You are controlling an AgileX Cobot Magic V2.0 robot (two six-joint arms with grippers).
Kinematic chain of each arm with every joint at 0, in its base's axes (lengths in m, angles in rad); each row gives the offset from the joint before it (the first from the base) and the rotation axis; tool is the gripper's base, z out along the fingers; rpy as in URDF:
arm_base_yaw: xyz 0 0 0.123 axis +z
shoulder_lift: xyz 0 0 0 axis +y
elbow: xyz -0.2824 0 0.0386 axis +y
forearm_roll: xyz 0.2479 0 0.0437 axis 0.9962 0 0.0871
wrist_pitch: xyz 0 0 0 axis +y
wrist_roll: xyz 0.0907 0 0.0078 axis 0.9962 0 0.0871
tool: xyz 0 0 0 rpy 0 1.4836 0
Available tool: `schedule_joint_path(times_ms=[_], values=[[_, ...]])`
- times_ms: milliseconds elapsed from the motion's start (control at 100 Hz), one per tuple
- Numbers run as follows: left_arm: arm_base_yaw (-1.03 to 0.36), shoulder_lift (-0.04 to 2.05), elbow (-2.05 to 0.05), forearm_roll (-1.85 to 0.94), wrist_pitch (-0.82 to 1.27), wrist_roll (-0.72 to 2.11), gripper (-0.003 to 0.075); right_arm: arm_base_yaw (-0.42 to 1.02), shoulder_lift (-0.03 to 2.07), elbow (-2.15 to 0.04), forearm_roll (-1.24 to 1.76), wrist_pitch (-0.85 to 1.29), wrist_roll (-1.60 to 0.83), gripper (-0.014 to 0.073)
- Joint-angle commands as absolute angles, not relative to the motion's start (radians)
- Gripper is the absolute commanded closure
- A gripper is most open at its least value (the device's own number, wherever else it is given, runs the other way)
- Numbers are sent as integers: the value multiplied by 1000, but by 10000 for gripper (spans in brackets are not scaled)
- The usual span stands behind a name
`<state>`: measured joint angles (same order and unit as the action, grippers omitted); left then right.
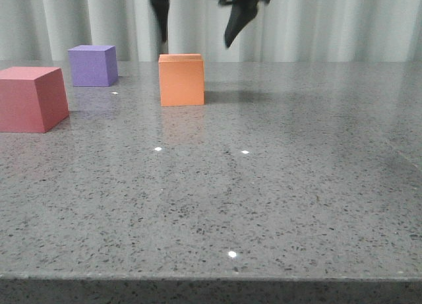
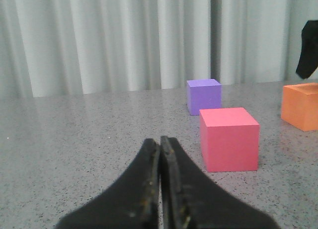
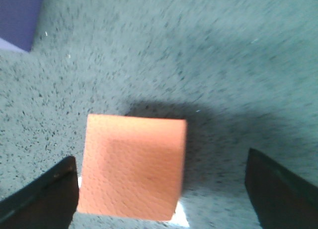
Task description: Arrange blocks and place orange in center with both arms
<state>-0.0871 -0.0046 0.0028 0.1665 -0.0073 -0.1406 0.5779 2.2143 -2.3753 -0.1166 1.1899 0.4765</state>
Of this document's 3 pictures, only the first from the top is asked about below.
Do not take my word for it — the purple foam cube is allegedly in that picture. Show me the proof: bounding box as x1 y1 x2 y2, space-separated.
68 45 118 87

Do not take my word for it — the grey-green curtain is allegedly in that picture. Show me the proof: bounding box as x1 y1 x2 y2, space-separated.
1 0 421 62

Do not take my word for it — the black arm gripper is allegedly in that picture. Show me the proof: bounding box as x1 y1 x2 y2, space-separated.
150 0 270 48

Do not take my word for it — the orange foam cube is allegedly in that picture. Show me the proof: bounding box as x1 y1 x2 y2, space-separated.
158 53 205 106

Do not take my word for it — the red foam cube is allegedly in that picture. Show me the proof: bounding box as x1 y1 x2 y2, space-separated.
1 67 69 133

